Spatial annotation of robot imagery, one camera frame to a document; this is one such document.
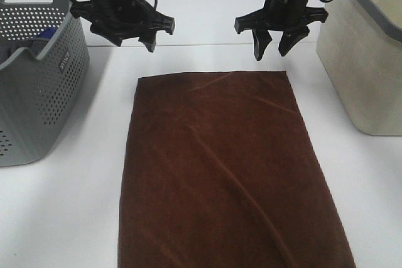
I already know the beige plastic basket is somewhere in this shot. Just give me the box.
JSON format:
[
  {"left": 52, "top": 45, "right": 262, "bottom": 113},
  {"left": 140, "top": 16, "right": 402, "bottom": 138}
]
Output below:
[{"left": 317, "top": 0, "right": 401, "bottom": 136}]

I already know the grey perforated plastic basket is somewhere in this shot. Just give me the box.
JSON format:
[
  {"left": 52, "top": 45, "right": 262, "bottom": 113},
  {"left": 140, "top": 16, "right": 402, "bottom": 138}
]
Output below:
[{"left": 1, "top": 0, "right": 89, "bottom": 167}]

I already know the brown towel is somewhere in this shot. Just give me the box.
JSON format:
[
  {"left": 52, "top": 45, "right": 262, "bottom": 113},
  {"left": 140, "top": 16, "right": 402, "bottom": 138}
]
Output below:
[{"left": 117, "top": 72, "right": 355, "bottom": 267}]

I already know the blue cloth in basket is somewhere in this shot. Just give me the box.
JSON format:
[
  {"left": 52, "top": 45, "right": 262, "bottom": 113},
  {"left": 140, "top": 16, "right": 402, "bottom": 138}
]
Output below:
[{"left": 37, "top": 27, "right": 57, "bottom": 40}]

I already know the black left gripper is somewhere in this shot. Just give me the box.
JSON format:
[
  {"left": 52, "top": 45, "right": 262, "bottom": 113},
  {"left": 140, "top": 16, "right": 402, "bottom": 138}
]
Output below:
[{"left": 70, "top": 0, "right": 175, "bottom": 53}]

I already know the grey cloth in basket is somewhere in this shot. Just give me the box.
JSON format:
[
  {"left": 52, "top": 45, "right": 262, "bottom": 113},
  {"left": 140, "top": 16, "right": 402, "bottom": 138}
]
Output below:
[{"left": 1, "top": 38, "right": 48, "bottom": 63}]

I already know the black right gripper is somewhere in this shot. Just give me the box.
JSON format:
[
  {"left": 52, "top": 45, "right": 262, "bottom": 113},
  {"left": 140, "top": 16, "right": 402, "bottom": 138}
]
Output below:
[{"left": 234, "top": 0, "right": 329, "bottom": 61}]

